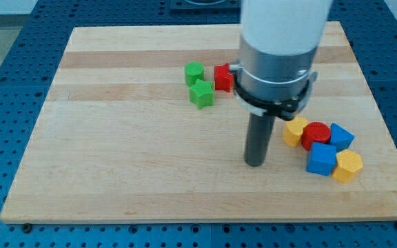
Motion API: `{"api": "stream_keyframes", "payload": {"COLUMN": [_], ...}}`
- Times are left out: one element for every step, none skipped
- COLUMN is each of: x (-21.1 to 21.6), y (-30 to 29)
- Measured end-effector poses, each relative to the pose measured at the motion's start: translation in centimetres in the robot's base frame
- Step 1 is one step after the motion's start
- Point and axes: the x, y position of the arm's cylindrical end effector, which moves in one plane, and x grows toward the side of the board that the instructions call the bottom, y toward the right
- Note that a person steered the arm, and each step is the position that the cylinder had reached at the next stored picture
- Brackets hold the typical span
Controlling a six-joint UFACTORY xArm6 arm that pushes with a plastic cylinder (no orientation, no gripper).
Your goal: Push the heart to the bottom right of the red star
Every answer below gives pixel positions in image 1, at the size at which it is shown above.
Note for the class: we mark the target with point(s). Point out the black wrist clamp ring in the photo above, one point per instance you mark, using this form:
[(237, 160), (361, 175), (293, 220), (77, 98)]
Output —
[(260, 97)]

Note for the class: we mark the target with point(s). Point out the red star block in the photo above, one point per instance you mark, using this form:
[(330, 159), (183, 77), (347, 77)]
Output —
[(223, 78)]

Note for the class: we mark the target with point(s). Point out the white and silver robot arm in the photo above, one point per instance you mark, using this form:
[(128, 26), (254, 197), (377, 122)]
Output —
[(273, 72)]

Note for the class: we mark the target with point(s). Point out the blue cube block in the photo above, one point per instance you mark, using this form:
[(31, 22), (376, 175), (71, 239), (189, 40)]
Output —
[(321, 159)]

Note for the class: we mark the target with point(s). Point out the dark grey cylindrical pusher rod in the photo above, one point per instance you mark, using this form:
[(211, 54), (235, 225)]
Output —
[(259, 132)]

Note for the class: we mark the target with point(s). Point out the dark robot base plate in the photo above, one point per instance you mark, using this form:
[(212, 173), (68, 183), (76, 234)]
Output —
[(204, 4)]

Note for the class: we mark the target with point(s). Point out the yellow heart block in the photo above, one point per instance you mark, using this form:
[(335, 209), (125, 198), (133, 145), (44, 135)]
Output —
[(293, 131)]

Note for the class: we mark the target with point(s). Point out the yellow hexagon block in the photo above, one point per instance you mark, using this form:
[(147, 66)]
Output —
[(348, 165)]

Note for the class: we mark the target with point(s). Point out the green star block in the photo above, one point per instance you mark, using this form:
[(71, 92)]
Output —
[(202, 94)]

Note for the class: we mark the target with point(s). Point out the red cylinder block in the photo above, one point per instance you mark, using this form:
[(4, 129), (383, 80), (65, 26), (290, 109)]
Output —
[(315, 132)]

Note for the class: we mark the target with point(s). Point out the blue triangle block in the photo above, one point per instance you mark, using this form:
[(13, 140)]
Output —
[(340, 138)]

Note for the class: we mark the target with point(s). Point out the green cylinder block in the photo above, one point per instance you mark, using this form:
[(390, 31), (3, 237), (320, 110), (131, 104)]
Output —
[(193, 71)]

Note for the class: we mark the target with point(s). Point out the light wooden board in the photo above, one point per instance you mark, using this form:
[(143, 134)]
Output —
[(118, 140)]

